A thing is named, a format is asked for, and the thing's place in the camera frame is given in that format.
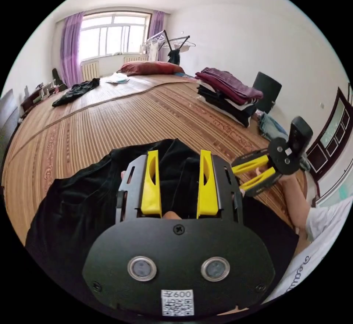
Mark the bed with woven mat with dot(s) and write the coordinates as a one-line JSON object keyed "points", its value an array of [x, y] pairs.
{"points": [[110, 125]]}

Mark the person's right hand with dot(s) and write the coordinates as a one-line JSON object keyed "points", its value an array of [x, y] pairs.
{"points": [[290, 182]]}

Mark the black chair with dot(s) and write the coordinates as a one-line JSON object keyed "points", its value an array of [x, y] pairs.
{"points": [[266, 86]]}

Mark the pale crumpled cloth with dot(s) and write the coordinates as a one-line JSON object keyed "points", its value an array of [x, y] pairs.
{"points": [[117, 78]]}

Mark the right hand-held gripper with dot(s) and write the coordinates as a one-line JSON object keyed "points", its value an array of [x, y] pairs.
{"points": [[284, 158]]}

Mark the red pillow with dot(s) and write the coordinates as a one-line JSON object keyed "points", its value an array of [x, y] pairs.
{"points": [[150, 67]]}

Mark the blue denim garment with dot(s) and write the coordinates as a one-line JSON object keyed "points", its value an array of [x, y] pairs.
{"points": [[271, 128]]}

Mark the clothes drying rack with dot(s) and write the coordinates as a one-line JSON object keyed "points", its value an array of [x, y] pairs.
{"points": [[171, 45]]}

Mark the window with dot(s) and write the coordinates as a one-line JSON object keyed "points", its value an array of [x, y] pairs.
{"points": [[115, 34]]}

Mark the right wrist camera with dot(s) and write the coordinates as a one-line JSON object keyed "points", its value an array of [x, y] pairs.
{"points": [[299, 133]]}

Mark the dark wooden cupboard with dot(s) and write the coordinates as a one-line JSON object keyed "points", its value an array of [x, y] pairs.
{"points": [[331, 136]]}

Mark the person's body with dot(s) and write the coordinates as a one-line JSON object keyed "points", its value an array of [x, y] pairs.
{"points": [[325, 219]]}

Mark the black crumpled garment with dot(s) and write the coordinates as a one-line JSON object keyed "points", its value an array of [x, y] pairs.
{"points": [[77, 91]]}

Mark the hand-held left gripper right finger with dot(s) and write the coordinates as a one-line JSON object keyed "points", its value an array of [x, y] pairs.
{"points": [[207, 191]]}

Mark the person's right forearm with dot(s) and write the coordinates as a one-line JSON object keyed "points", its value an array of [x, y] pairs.
{"points": [[299, 205]]}

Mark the pile of clothes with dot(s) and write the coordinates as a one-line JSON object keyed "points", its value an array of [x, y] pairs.
{"points": [[229, 86]]}

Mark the white radiator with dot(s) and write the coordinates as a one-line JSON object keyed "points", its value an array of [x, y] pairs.
{"points": [[89, 70]]}

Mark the purple curtain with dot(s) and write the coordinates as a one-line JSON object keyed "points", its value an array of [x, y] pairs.
{"points": [[70, 48], [156, 34]]}

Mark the person's left hand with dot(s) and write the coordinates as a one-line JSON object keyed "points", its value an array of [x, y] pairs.
{"points": [[171, 215]]}

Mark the dark wooden desk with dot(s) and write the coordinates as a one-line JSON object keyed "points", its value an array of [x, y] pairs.
{"points": [[38, 96]]}

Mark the black short sleeve shirt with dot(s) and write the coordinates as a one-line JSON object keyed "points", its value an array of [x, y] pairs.
{"points": [[77, 205]]}

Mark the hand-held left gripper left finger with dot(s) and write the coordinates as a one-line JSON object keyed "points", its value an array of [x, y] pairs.
{"points": [[150, 188]]}

